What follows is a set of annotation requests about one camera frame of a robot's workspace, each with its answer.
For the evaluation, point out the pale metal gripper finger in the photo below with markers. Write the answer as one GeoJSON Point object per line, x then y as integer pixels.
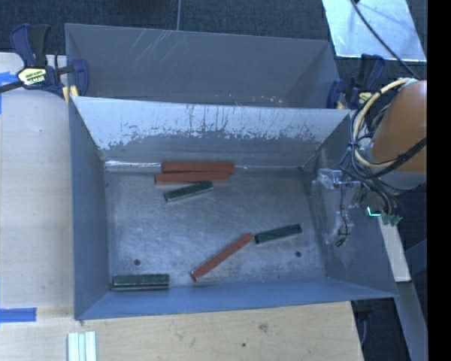
{"type": "Point", "coordinates": [325, 179]}
{"type": "Point", "coordinates": [336, 226]}

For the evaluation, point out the dark green flat block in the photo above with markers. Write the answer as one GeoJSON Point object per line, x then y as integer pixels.
{"type": "Point", "coordinates": [141, 281]}
{"type": "Point", "coordinates": [188, 191]}
{"type": "Point", "coordinates": [278, 234]}

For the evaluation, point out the red-brown flat block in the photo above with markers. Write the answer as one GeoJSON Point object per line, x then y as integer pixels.
{"type": "Point", "coordinates": [191, 178]}
{"type": "Point", "coordinates": [221, 256]}
{"type": "Point", "coordinates": [197, 167]}

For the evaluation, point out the grey metal bin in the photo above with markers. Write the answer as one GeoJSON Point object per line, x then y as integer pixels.
{"type": "Point", "coordinates": [210, 231]}

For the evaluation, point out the pale wood flat board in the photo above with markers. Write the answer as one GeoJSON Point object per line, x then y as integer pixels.
{"type": "Point", "coordinates": [34, 201]}

